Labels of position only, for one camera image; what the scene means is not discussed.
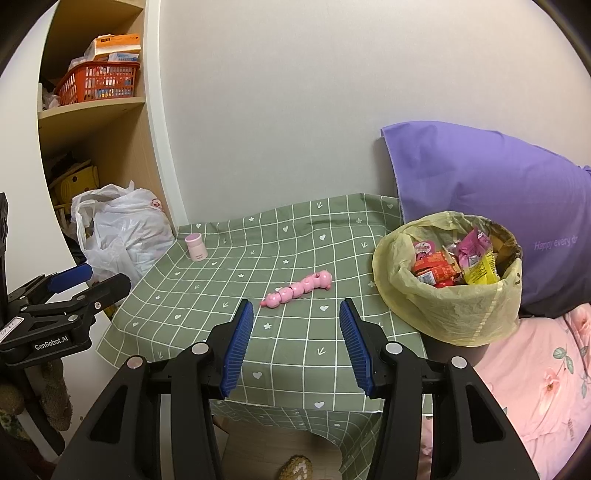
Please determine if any orange plastic basket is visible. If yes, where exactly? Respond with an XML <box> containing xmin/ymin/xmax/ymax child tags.
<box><xmin>55</xmin><ymin>61</ymin><xmax>140</xmax><ymax>106</ymax></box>

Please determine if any yellow box on shelf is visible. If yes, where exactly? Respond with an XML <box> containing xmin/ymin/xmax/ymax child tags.
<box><xmin>48</xmin><ymin>160</ymin><xmax>99</xmax><ymax>206</ymax></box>

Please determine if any white plastic bag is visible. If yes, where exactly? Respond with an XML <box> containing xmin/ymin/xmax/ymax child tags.
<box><xmin>71</xmin><ymin>183</ymin><xmax>175</xmax><ymax>285</ymax></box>

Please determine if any yellow red snack wrapper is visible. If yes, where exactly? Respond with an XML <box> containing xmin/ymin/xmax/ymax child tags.
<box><xmin>463</xmin><ymin>250</ymin><xmax>500</xmax><ymax>285</ymax></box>

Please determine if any magenta snack wrapper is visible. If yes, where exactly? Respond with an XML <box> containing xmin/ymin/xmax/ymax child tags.
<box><xmin>456</xmin><ymin>228</ymin><xmax>493</xmax><ymax>270</ymax></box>

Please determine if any wooden shelf unit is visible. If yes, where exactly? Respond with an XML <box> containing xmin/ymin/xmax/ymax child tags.
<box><xmin>36</xmin><ymin>0</ymin><xmax>180</xmax><ymax>232</ymax></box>

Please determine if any pink caterpillar toy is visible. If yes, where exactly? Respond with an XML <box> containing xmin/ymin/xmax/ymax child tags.
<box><xmin>260</xmin><ymin>270</ymin><xmax>332</xmax><ymax>309</ymax></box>

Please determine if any pink cosmetic jar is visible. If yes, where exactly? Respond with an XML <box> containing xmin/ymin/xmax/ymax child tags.
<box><xmin>184</xmin><ymin>232</ymin><xmax>207</xmax><ymax>262</ymax></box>

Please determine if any purple pillow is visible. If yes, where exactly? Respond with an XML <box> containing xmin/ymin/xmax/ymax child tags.
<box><xmin>382</xmin><ymin>121</ymin><xmax>590</xmax><ymax>318</ymax></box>

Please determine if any yellow trash bag bin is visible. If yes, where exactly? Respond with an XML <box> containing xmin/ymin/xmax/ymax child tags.
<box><xmin>372</xmin><ymin>211</ymin><xmax>522</xmax><ymax>347</ymax></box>

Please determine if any pink round candy wrapper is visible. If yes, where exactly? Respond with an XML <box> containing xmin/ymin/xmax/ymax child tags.
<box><xmin>414</xmin><ymin>240</ymin><xmax>437</xmax><ymax>259</ymax></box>

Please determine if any pink floral bedding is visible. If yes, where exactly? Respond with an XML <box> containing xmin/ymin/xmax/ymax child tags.
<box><xmin>422</xmin><ymin>304</ymin><xmax>590</xmax><ymax>479</ymax></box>

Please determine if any green checked tablecloth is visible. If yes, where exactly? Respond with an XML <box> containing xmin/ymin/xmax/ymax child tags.
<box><xmin>97</xmin><ymin>193</ymin><xmax>426</xmax><ymax>479</ymax></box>

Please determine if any orange red snack wrapper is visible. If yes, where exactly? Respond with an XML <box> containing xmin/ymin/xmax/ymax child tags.
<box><xmin>412</xmin><ymin>250</ymin><xmax>461</xmax><ymax>288</ymax></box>

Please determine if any brown knitted slipper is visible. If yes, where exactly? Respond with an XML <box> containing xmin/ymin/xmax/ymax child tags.
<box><xmin>276</xmin><ymin>455</ymin><xmax>314</xmax><ymax>480</ymax></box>

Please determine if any orange white box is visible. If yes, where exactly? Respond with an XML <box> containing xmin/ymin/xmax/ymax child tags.
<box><xmin>84</xmin><ymin>34</ymin><xmax>141</xmax><ymax>61</ymax></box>

